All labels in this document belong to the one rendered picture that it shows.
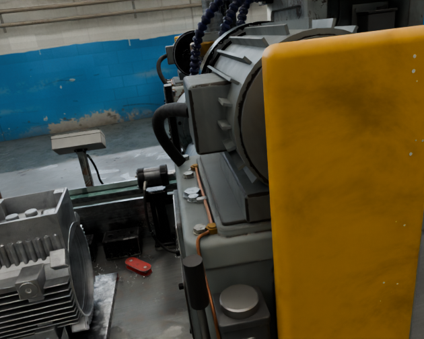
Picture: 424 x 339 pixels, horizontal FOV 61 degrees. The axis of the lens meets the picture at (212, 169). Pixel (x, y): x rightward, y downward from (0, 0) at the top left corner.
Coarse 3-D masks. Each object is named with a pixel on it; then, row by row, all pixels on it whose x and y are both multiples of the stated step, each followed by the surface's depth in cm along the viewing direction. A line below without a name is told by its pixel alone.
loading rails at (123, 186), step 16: (80, 192) 116; (96, 192) 115; (112, 192) 114; (128, 192) 114; (80, 208) 102; (96, 208) 103; (112, 208) 104; (128, 208) 104; (80, 224) 104; (96, 224) 105; (112, 224) 105; (128, 224) 106; (144, 224) 107; (96, 240) 106
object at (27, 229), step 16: (48, 192) 60; (64, 192) 58; (0, 208) 57; (16, 208) 60; (32, 208) 60; (48, 208) 61; (64, 208) 56; (0, 224) 50; (16, 224) 51; (32, 224) 51; (48, 224) 52; (64, 224) 54; (0, 240) 51; (16, 240) 51; (32, 240) 52; (48, 240) 52; (64, 240) 53; (0, 256) 52; (16, 256) 52; (32, 256) 52
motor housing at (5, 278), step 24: (72, 240) 66; (24, 264) 53; (48, 264) 53; (72, 264) 67; (0, 288) 50; (48, 288) 52; (72, 288) 53; (0, 312) 51; (24, 312) 51; (48, 312) 51; (72, 312) 53; (0, 336) 52; (24, 336) 53
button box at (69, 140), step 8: (56, 136) 124; (64, 136) 124; (72, 136) 124; (80, 136) 124; (88, 136) 124; (96, 136) 124; (104, 136) 131; (56, 144) 123; (64, 144) 123; (72, 144) 123; (80, 144) 124; (88, 144) 124; (96, 144) 125; (104, 144) 129; (56, 152) 126; (64, 152) 127; (72, 152) 129
